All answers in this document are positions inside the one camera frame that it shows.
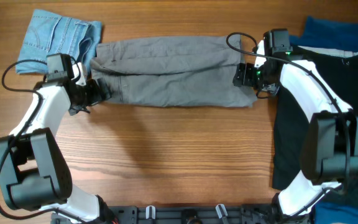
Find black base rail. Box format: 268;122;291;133
50;203;313;224

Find blue shirt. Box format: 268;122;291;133
290;16;358;52

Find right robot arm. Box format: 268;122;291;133
233;29;358;223

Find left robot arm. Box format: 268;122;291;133
0;79;117;223

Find black garment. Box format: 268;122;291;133
271;45;358;210

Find grey shorts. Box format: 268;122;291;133
90;36;257;108

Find right black cable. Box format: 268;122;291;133
225;32;352;215

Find folded light blue jeans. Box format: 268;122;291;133
16;9;102;74

